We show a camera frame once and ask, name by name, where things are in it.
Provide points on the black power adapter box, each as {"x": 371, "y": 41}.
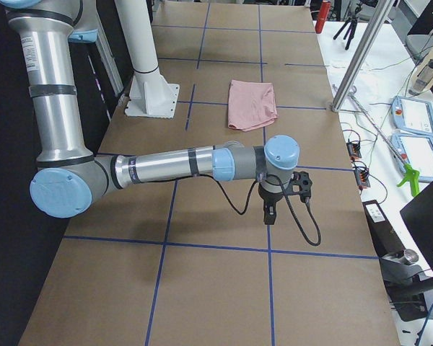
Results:
{"x": 385, "y": 240}

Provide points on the orange connector board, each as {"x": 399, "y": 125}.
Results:
{"x": 362, "y": 177}
{"x": 354, "y": 150}

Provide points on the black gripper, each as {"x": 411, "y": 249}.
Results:
{"x": 268, "y": 197}

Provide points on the white camera pole base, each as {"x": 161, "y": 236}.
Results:
{"x": 150, "y": 94}

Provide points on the near blue teach pendant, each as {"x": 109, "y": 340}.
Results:
{"x": 419, "y": 152}

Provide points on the orange connector board near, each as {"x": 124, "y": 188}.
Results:
{"x": 362, "y": 177}

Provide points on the orange connector board far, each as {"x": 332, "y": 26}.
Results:
{"x": 354, "y": 150}

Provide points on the far blue teach pendant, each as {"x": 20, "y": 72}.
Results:
{"x": 412, "y": 115}

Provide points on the blue teach pendant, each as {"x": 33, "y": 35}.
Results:
{"x": 419, "y": 152}
{"x": 412, "y": 115}

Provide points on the black monitor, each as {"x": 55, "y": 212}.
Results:
{"x": 418, "y": 218}

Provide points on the black tripod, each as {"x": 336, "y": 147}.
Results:
{"x": 348, "y": 27}

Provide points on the aluminium frame post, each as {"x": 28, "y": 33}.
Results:
{"x": 382, "y": 10}

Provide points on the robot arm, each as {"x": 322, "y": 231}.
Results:
{"x": 70, "y": 177}

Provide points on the red cylinder bottle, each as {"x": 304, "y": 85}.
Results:
{"x": 322, "y": 16}

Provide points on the pink Snoopy t-shirt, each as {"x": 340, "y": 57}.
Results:
{"x": 251, "y": 105}

